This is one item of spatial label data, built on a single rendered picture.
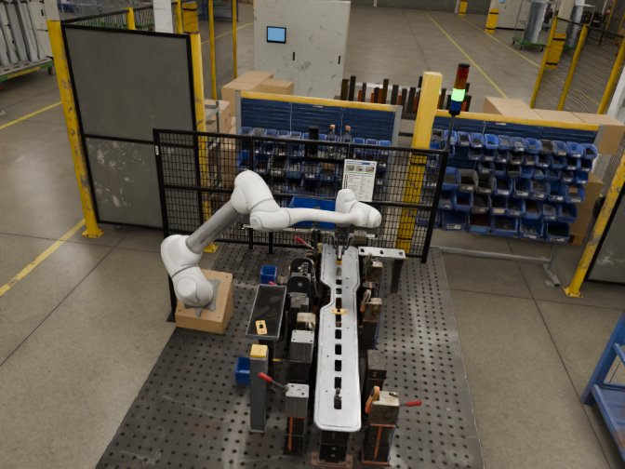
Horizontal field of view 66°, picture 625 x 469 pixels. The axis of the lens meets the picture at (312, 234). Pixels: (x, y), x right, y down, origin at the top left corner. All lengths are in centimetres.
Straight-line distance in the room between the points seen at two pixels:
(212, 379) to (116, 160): 279
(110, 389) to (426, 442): 212
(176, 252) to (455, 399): 159
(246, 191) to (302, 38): 676
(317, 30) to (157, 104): 488
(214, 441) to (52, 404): 156
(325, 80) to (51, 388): 683
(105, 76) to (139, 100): 33
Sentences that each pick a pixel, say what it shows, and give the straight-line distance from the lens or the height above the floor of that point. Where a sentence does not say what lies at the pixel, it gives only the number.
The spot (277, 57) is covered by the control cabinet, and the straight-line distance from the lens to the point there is 900.
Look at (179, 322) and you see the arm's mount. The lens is 283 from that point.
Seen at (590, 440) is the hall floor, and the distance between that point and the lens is 376.
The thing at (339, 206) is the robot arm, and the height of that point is 139.
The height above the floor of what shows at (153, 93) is 149.
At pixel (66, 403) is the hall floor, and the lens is 359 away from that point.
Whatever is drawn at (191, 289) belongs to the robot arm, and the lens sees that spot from 250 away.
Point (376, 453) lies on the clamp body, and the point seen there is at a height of 77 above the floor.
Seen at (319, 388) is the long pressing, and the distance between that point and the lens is 208.
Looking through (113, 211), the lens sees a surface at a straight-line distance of 509.
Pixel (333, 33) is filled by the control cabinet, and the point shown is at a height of 152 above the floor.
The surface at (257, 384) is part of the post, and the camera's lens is 210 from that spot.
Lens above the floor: 253
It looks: 30 degrees down
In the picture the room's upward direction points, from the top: 4 degrees clockwise
